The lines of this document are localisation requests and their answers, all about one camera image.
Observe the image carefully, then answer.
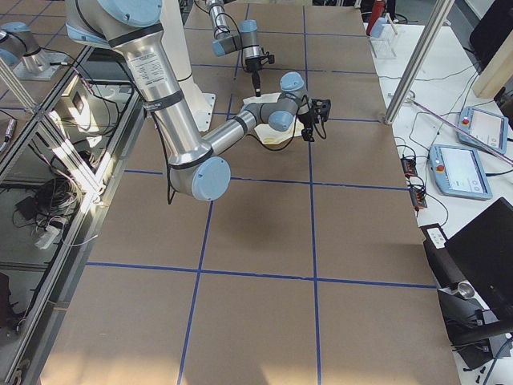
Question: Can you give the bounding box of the cream long-sleeve cat shirt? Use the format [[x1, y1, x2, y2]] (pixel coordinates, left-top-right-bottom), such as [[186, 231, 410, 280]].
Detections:
[[243, 92, 304, 145]]

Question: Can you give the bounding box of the near teach pendant tablet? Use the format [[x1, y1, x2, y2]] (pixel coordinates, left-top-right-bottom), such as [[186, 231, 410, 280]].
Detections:
[[429, 144, 493, 201]]

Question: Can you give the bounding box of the teach pendant tablet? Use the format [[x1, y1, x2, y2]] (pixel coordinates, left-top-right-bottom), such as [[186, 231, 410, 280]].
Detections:
[[457, 106, 509, 155], [429, 144, 493, 201]]

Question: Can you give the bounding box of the far teach pendant tablet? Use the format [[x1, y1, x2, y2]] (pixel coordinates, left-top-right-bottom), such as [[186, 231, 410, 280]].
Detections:
[[457, 106, 509, 155]]

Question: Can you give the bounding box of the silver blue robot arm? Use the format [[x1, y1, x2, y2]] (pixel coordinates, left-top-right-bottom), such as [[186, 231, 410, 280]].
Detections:
[[205, 0, 266, 97], [65, 1, 331, 201]]

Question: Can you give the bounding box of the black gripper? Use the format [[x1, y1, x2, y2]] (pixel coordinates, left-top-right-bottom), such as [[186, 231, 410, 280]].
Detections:
[[298, 108, 317, 141], [244, 58, 262, 97]]

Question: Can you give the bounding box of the red cylindrical bottle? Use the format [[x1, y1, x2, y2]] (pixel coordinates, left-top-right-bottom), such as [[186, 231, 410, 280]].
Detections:
[[369, 0, 386, 25]]

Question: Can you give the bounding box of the pink reach grabber stick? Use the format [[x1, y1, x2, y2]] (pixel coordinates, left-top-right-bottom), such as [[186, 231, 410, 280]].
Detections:
[[406, 96, 513, 166]]

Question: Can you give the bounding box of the aluminium frame post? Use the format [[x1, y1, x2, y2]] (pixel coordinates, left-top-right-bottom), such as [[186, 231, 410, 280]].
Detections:
[[384, 0, 454, 125]]

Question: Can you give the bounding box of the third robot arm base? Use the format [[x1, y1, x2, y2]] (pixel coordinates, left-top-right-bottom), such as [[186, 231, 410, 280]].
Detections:
[[1, 22, 67, 81]]

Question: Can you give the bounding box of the blue plastic cup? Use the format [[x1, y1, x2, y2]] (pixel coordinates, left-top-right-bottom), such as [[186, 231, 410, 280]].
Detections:
[[369, 17, 387, 39]]

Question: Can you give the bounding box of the black laptop monitor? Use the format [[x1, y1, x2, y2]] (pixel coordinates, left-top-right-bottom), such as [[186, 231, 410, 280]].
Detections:
[[446, 197, 512, 319]]

